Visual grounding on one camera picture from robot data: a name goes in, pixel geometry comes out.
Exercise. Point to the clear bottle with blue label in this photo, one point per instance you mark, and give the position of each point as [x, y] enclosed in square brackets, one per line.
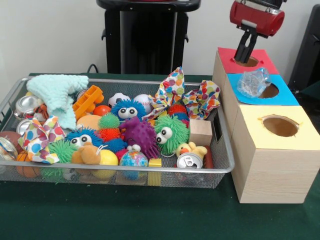
[252, 82]

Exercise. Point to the purple spiky rubber toy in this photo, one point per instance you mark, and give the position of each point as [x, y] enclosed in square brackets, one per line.
[140, 132]

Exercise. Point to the green fuzzy googly-eyed toy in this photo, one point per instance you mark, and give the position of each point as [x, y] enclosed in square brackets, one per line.
[172, 135]

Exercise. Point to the polka-dot colourful cloth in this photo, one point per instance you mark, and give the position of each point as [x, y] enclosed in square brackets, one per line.
[202, 100]
[40, 140]
[170, 85]

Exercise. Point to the wooden three-hole box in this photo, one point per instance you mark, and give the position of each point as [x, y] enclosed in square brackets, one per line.
[275, 175]

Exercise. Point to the mint waffle cloth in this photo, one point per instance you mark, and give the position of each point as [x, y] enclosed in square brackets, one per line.
[55, 95]

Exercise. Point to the silver drink can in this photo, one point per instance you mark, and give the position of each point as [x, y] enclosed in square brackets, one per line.
[188, 161]

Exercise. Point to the dark green tablecloth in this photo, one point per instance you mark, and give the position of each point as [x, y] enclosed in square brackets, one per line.
[125, 215]

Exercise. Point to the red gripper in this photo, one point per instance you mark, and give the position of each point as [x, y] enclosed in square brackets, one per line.
[260, 20]

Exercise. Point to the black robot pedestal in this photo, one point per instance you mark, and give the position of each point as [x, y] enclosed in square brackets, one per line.
[150, 37]

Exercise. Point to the globe print ball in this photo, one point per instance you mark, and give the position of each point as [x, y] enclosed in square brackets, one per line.
[133, 158]

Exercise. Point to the brown teddy bear plush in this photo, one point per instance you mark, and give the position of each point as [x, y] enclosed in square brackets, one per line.
[85, 153]

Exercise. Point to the black upright stand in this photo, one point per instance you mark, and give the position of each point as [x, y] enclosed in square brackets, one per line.
[310, 50]

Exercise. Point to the orange plastic block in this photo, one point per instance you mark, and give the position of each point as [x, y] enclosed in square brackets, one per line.
[87, 101]

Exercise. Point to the metal mesh bin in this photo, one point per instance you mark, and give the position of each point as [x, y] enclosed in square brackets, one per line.
[187, 180]

